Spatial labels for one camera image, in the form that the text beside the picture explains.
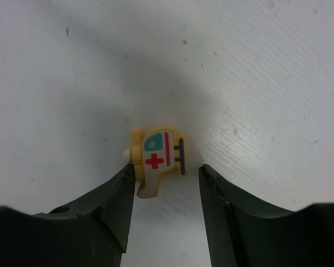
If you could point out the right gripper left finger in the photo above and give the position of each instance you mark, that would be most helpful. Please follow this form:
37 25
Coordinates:
92 230

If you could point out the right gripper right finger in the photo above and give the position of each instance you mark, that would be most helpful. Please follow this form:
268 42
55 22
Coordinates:
244 230

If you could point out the wooden helicopter toy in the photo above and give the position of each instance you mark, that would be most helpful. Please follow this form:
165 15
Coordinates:
153 155

